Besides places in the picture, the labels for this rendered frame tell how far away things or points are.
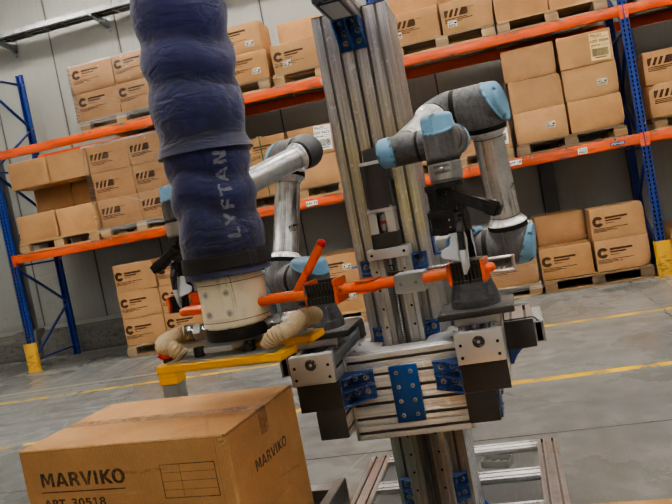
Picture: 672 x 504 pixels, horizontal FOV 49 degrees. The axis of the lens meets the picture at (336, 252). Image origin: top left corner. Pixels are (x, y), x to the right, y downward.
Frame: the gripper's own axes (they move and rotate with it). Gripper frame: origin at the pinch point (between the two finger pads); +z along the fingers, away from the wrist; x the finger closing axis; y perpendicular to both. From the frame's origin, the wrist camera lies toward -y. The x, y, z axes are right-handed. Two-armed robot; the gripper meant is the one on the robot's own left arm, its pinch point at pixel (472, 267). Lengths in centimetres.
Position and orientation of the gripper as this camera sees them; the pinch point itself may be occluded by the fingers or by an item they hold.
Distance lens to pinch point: 170.9
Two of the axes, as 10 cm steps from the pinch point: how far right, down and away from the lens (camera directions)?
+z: 1.9, 9.8, 0.5
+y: -9.2, 1.6, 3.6
